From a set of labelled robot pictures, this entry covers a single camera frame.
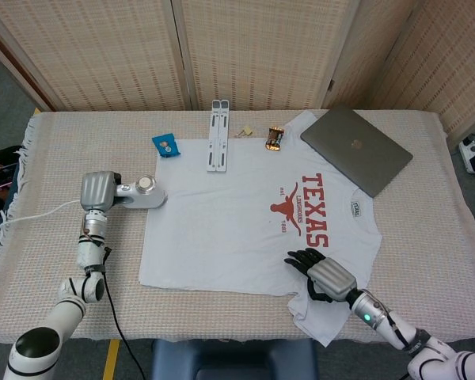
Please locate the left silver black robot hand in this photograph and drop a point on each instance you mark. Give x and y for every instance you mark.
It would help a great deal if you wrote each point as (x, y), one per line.
(99, 190)

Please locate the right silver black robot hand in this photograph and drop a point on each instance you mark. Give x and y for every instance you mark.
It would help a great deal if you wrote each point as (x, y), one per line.
(330, 279)

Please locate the white handheld steam iron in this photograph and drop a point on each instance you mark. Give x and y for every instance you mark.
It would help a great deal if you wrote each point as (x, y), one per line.
(146, 196)

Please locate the white Texas print T-shirt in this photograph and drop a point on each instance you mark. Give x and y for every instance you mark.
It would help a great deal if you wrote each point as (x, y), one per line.
(221, 237)

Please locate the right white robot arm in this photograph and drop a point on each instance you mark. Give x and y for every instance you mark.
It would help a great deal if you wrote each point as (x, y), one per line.
(380, 316)

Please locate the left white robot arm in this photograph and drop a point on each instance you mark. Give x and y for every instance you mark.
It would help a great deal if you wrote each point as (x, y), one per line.
(87, 257)

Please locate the beige woven fringed tablecloth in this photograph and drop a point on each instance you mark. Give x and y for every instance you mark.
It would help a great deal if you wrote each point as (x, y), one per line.
(83, 138)

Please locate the blue snack packet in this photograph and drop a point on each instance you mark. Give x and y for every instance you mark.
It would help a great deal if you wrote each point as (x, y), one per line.
(165, 145)

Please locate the dark blue padded chair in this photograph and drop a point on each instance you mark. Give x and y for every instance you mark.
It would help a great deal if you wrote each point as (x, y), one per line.
(229, 360)

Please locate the white folding laptop stand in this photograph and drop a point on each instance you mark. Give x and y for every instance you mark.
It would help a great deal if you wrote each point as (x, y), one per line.
(218, 138)

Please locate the grey closed laptop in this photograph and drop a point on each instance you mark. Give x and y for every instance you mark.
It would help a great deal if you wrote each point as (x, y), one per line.
(352, 150)

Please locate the woven folding screen panel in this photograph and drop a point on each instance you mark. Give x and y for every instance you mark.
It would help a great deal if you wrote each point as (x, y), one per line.
(447, 59)
(261, 51)
(83, 51)

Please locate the brown shiny snack wrapper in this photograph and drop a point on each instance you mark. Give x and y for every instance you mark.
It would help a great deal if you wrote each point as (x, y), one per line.
(274, 139)

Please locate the gold binder clip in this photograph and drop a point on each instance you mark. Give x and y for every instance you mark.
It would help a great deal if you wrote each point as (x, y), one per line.
(245, 131)

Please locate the white power strip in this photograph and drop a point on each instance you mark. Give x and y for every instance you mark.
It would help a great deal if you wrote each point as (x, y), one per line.
(470, 152)

